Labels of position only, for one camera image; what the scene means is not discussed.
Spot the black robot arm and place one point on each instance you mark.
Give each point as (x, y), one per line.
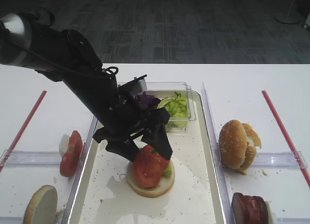
(67, 56)

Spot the left red tape strip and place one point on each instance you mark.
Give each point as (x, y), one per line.
(26, 123)

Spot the lettuce leaf on bun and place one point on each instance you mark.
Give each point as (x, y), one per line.
(167, 171)

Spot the left long clear rail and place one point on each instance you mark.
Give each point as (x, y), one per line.
(87, 141)

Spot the tomato slice on stand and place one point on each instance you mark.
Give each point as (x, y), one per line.
(70, 160)

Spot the white metal tray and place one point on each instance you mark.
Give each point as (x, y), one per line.
(104, 196)

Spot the right upper clear cross rail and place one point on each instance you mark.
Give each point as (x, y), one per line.
(289, 159)

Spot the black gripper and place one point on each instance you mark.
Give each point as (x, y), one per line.
(123, 121)

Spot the left lower clear cross rail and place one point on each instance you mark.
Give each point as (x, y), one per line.
(11, 220)

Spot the red tape strip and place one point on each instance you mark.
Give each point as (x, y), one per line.
(26, 123)
(289, 141)

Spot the tomato slice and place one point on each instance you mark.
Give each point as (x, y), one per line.
(149, 167)
(70, 160)

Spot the sesame bun rear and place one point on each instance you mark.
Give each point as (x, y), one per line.
(253, 141)

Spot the dark meat patties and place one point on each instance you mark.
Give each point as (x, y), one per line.
(249, 209)

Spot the white meat stand block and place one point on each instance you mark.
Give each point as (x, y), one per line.
(272, 219)

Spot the sesame bun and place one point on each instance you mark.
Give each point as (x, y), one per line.
(232, 144)
(253, 141)

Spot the right red tape strip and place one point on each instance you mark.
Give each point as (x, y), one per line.
(289, 141)

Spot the white floor stand base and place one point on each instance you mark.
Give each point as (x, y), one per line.
(290, 18)

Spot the clear plastic container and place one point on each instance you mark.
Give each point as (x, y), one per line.
(167, 89)

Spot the left upper clear cross rail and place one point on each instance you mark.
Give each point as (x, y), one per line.
(29, 158)

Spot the green lettuce in container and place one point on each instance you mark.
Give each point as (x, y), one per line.
(177, 107)

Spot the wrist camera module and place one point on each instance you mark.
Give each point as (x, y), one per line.
(134, 87)

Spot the white tomato stand block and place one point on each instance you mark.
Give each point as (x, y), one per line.
(63, 146)

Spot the right long clear rail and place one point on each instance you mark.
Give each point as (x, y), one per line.
(222, 191)

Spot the bottom bun slice on tray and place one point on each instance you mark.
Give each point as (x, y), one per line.
(161, 188)

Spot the long clear rail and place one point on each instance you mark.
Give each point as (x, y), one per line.
(87, 141)
(222, 191)

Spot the upright bun half left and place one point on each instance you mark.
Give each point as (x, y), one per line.
(42, 207)

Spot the sesame bun front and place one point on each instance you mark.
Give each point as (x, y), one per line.
(232, 144)

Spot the purple cabbage shreds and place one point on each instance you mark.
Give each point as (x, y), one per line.
(145, 101)

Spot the right lower clear cross rail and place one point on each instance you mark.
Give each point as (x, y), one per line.
(293, 220)

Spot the clear cross rail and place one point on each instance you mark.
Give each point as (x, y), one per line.
(293, 220)
(29, 158)
(11, 220)
(289, 159)

